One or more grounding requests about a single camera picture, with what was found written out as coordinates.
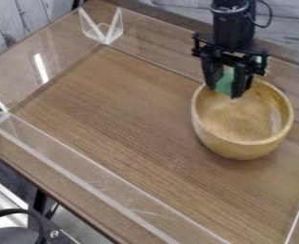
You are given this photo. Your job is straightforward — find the green rectangular block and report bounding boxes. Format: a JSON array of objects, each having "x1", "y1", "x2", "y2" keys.
[{"x1": 214, "y1": 55, "x2": 264, "y2": 97}]

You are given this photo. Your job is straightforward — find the black table leg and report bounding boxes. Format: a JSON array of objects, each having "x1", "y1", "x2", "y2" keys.
[{"x1": 33, "y1": 190, "x2": 48, "y2": 214}]

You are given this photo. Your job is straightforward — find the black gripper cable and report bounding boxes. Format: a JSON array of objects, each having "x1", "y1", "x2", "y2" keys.
[{"x1": 246, "y1": 0, "x2": 275, "y2": 29}]

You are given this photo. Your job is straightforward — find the brown wooden bowl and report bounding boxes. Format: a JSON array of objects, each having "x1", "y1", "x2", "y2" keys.
[{"x1": 191, "y1": 79, "x2": 294, "y2": 160}]

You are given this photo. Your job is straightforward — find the black office chair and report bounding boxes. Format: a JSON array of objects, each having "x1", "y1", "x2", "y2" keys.
[{"x1": 0, "y1": 208, "x2": 80, "y2": 244}]

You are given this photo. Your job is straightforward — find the clear acrylic tray walls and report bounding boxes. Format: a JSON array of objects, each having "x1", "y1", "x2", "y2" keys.
[{"x1": 0, "y1": 0, "x2": 299, "y2": 244}]

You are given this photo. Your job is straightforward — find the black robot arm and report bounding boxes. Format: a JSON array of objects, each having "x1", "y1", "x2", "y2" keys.
[{"x1": 192, "y1": 0, "x2": 274, "y2": 99}]

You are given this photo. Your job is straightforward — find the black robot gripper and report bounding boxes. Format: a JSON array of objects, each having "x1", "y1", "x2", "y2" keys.
[{"x1": 192, "y1": 3, "x2": 271, "y2": 99}]

